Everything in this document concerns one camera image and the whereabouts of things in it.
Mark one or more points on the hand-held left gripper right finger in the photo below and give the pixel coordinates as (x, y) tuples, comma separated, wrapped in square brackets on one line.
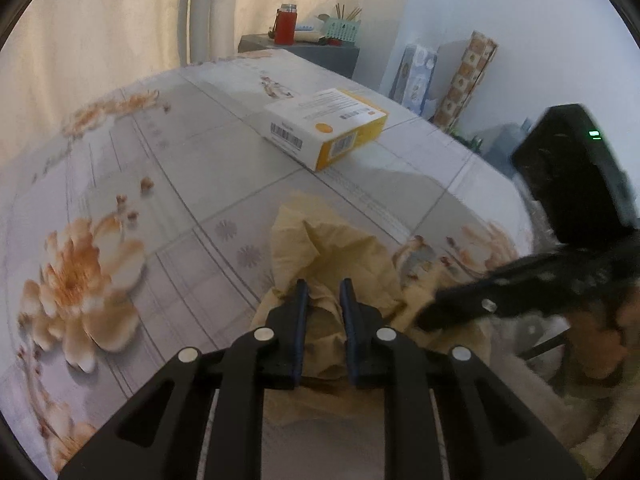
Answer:
[(350, 330)]

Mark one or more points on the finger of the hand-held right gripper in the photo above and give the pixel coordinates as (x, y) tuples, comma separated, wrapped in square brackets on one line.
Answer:
[(500, 295)]

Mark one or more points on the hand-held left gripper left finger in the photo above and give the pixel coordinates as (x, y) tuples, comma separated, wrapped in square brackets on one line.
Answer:
[(295, 330)]

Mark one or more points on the person's right hand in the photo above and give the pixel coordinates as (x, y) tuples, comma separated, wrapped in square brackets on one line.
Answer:
[(595, 345)]

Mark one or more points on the large water jug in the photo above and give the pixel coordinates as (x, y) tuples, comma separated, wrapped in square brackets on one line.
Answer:
[(505, 142)]

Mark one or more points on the blue and white box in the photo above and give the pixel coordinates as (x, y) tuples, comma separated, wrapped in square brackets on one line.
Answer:
[(417, 75)]

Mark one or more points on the yellow and white box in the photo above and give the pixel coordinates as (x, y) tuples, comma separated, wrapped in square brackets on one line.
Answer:
[(327, 125)]

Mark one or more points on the green pen holder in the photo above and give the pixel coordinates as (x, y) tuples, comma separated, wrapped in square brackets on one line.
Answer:
[(341, 29)]

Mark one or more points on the grey cabinet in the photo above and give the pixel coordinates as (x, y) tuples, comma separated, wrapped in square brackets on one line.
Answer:
[(305, 52)]

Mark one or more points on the red bottle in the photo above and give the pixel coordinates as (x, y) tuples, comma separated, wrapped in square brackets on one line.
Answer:
[(285, 25)]

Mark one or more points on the pale curtain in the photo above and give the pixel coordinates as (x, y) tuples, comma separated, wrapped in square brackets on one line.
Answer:
[(100, 25)]

